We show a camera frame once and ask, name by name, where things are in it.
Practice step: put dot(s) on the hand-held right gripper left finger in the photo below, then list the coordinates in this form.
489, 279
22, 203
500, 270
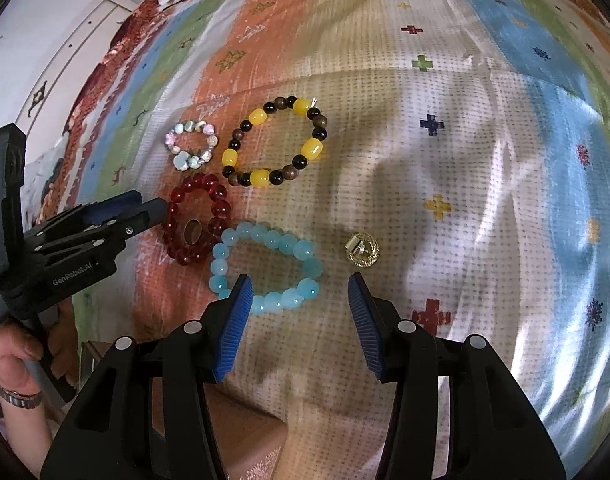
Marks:
232, 330

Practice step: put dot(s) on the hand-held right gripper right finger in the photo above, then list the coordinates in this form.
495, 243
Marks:
367, 330

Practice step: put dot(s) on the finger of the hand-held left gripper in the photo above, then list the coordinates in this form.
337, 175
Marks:
145, 215
112, 207

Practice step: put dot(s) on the person's left forearm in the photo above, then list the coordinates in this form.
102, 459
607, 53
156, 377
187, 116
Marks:
25, 440

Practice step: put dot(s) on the person's left hand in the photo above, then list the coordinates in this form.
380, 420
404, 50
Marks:
12, 355

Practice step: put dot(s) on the cardboard box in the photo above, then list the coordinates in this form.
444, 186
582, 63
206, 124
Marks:
255, 440

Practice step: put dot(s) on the white headboard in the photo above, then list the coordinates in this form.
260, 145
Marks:
75, 60

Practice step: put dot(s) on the metal wristwatch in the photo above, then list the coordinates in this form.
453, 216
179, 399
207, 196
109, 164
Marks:
20, 398

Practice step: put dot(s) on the striped colourful mat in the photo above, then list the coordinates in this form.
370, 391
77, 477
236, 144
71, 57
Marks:
435, 110

